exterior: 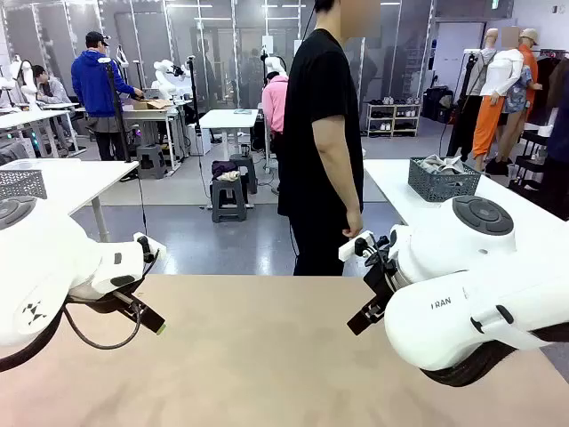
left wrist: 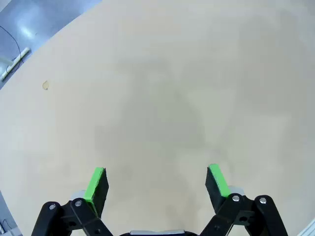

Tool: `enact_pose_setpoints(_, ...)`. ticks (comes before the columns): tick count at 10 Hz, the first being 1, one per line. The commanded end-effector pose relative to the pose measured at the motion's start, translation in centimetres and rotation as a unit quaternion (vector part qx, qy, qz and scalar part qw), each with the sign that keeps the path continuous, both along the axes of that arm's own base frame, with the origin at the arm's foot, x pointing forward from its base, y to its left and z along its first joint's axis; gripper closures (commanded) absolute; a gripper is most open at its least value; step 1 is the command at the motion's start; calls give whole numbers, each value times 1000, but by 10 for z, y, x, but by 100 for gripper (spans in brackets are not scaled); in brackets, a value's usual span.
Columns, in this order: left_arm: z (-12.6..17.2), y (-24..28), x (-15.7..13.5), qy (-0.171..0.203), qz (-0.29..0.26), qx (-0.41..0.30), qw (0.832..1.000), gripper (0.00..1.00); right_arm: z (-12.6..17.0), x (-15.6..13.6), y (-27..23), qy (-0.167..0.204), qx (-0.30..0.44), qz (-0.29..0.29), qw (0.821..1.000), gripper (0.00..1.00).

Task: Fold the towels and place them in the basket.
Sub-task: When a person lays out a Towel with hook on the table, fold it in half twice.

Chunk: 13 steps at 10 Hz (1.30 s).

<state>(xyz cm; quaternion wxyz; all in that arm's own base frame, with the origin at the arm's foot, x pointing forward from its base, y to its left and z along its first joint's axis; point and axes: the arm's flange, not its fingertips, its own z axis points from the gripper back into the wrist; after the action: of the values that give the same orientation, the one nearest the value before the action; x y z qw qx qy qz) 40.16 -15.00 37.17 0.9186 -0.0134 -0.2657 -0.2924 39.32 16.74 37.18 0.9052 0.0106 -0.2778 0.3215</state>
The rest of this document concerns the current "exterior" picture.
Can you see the black utility cart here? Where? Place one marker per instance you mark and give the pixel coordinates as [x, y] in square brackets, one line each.
[533, 166]

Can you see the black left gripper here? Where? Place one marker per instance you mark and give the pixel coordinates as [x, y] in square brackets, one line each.
[129, 297]

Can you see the beige cloth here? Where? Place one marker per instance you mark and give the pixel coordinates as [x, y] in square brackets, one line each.
[229, 176]

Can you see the mannequin with orange shirt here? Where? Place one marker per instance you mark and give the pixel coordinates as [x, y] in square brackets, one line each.
[529, 58]

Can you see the person in pink hoodie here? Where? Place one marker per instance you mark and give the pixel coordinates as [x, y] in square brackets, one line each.
[274, 102]

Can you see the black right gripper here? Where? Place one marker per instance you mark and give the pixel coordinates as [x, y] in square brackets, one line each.
[382, 284]

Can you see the clothes rack with dark garments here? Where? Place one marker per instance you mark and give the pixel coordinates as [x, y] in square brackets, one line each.
[544, 89]

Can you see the open cardboard box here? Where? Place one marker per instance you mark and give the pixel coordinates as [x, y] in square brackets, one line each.
[149, 105]

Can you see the person's right hand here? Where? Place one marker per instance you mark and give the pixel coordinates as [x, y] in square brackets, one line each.
[354, 224]

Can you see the person's right forearm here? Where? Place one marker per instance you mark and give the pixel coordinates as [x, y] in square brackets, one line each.
[340, 178]

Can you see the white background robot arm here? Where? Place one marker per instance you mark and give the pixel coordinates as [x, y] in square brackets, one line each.
[166, 84]
[26, 80]

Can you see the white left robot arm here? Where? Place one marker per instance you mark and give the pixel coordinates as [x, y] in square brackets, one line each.
[44, 267]

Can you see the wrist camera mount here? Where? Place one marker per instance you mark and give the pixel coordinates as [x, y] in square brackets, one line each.
[153, 249]
[353, 247]

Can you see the mannequin with black trousers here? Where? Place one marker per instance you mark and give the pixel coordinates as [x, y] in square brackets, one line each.
[467, 129]

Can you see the seated person in grey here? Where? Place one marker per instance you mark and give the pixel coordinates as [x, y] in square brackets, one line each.
[53, 91]

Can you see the white shoe rack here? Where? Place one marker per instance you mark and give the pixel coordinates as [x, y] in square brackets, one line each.
[393, 120]

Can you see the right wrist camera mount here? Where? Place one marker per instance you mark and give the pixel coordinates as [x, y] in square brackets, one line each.
[353, 247]

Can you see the dark purple garment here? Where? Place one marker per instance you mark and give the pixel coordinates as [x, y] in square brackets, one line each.
[224, 168]

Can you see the mannequin with orange trousers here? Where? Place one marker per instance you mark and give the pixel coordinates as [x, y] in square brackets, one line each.
[502, 75]

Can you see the black camera tripod pole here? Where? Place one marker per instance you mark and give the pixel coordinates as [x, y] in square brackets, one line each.
[193, 98]
[116, 111]

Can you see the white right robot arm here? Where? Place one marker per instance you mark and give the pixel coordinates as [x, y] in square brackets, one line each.
[467, 311]

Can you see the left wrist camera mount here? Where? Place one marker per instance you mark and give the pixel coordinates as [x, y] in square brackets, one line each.
[153, 249]

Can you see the white side table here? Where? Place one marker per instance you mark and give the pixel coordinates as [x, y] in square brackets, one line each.
[89, 178]
[391, 178]

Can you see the white background desk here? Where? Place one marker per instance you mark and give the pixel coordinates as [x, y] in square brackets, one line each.
[226, 119]
[26, 116]
[146, 113]

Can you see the grey plastic lattice basket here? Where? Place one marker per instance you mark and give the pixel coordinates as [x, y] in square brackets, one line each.
[444, 189]
[22, 184]

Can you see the grey plastic step stool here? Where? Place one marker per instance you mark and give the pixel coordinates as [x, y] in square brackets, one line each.
[151, 160]
[229, 187]
[249, 173]

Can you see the person in blue hoodie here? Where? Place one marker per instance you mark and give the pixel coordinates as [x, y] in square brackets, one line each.
[95, 84]

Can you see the person in black t-shirt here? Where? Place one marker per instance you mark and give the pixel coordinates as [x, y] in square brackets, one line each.
[320, 89]

